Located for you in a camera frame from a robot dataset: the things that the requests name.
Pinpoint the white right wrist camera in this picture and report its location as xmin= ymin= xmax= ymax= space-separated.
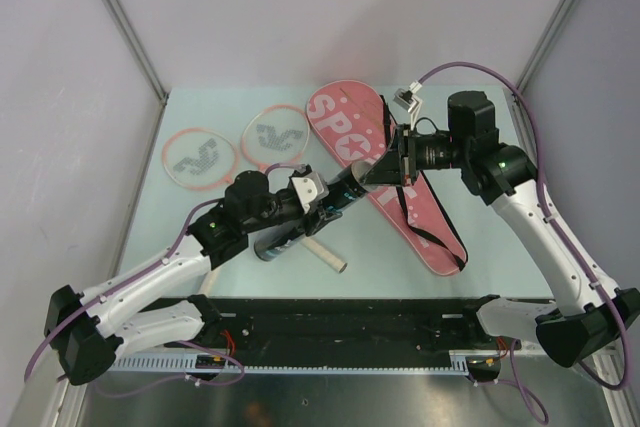
xmin=394 ymin=81 xmax=423 ymax=126

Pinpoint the black shuttlecock tube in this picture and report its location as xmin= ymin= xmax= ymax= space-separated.
xmin=254 ymin=160 xmax=372 ymax=261

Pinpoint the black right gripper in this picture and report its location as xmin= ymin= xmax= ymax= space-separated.
xmin=359 ymin=124 xmax=469 ymax=188

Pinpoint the grey slotted cable duct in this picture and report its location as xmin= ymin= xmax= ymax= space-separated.
xmin=109 ymin=351 xmax=469 ymax=376

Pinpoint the pink racket bag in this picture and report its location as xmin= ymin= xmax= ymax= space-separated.
xmin=306 ymin=80 xmax=468 ymax=276

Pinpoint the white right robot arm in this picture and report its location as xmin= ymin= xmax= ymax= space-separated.
xmin=363 ymin=91 xmax=639 ymax=368

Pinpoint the pink racket rear head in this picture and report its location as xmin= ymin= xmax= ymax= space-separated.
xmin=160 ymin=126 xmax=241 ymax=296

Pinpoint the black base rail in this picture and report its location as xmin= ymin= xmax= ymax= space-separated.
xmin=129 ymin=296 xmax=551 ymax=373

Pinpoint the left aluminium frame post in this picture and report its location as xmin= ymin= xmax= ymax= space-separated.
xmin=101 ymin=0 xmax=169 ymax=106

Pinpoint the right aluminium frame post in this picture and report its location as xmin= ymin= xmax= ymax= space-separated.
xmin=516 ymin=0 xmax=581 ymax=93

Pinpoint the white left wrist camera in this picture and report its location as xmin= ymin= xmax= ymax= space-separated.
xmin=290 ymin=172 xmax=329 ymax=214

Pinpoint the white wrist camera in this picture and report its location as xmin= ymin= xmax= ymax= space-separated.
xmin=290 ymin=172 xmax=329 ymax=214
xmin=394 ymin=81 xmax=423 ymax=126

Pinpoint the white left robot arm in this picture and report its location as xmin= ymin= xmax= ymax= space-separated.
xmin=45 ymin=171 xmax=357 ymax=386

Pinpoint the aluminium frame post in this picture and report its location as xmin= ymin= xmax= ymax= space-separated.
xmin=101 ymin=0 xmax=169 ymax=106
xmin=516 ymin=0 xmax=581 ymax=93

